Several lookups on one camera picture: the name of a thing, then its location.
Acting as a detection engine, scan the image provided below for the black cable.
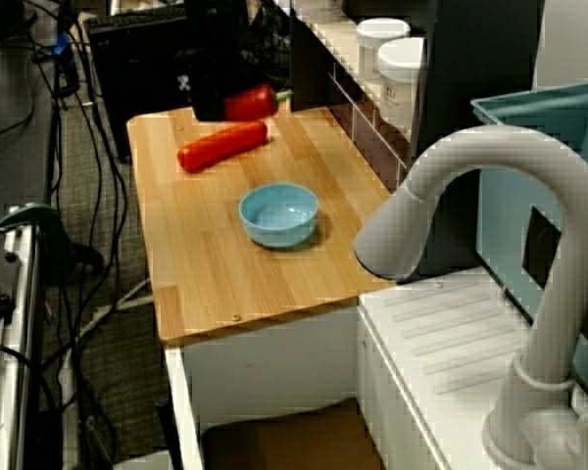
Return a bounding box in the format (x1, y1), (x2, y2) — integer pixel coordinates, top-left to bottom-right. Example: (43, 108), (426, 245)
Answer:
(71, 0), (129, 280)

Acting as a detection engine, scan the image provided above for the white cable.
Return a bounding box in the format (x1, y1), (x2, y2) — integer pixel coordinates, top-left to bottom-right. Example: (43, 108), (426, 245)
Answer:
(80, 276), (153, 339)

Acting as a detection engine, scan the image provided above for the white lidded jar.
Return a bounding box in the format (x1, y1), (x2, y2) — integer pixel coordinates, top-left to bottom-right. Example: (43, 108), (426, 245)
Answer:
(356, 18), (412, 82)
(376, 37), (425, 129)

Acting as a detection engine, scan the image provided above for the green clamp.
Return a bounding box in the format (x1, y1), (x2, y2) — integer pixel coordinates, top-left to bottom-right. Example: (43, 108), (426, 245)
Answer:
(0, 203), (77, 280)

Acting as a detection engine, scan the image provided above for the teal plastic bin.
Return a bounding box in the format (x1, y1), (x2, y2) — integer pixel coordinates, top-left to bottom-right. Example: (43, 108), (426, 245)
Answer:
(469, 81), (588, 393)

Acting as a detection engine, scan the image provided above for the dark grey upright panel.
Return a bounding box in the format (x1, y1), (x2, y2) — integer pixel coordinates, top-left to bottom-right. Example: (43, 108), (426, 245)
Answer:
(411, 0), (545, 283)

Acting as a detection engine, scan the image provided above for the light blue bowl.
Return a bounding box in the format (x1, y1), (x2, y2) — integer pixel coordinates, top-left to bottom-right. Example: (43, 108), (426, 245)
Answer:
(238, 182), (319, 250)

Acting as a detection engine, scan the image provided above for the black computer tower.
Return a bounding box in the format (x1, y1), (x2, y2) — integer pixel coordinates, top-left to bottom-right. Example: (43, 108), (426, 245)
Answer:
(86, 7), (192, 163)

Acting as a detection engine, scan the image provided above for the white toy kitchen unit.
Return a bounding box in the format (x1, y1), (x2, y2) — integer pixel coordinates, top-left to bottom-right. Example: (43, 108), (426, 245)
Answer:
(164, 266), (588, 470)

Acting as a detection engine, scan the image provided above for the black wire mesh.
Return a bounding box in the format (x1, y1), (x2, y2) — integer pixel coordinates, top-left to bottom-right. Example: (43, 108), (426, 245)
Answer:
(247, 4), (293, 94)

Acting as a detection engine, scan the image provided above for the red toy sausage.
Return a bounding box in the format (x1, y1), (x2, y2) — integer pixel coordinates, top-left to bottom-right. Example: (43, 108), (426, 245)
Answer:
(176, 120), (270, 173)

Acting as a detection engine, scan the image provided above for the red toy chili pepper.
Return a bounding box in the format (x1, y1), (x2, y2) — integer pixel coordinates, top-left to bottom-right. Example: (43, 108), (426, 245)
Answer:
(223, 83), (295, 122)

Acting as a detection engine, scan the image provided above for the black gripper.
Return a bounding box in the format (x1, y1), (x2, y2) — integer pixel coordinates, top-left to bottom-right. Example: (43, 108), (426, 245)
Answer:
(175, 0), (254, 122)

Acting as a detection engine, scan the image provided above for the blue tape wrap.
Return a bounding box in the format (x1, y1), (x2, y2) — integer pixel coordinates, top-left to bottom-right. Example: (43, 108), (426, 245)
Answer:
(52, 32), (75, 68)

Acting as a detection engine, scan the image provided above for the white toy faucet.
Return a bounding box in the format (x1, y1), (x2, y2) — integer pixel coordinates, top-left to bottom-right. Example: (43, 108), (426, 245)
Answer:
(353, 125), (588, 470)

